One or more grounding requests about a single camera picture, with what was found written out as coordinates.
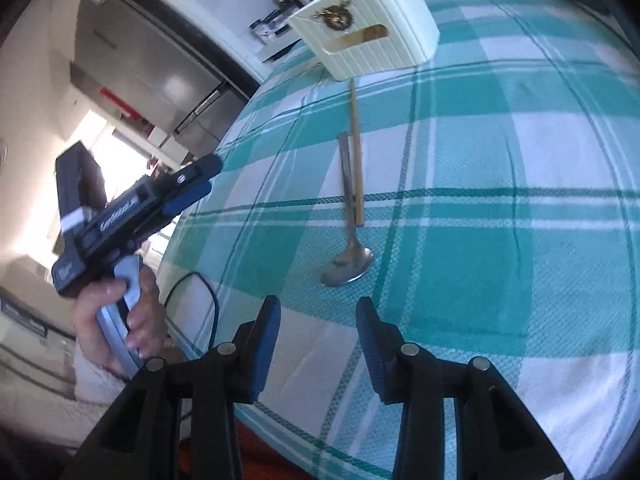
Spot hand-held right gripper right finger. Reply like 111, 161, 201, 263
355, 296, 571, 480

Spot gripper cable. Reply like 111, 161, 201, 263
162, 271, 222, 358

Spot person's left hand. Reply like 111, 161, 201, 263
70, 266, 169, 377

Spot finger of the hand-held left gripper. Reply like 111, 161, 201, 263
164, 154, 224, 188
161, 181, 212, 217

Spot steel refrigerator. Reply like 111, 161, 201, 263
70, 0, 252, 147

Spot white ribbed utensil holder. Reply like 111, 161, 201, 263
287, 0, 442, 83

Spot metal spoon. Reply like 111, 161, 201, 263
320, 131, 375, 289

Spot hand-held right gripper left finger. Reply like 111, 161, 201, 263
62, 295, 282, 480

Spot small spice jars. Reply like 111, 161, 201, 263
249, 9, 290, 45

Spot wooden chopstick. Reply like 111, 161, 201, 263
349, 79, 366, 227

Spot teal checked tablecloth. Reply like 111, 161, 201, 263
165, 0, 640, 480

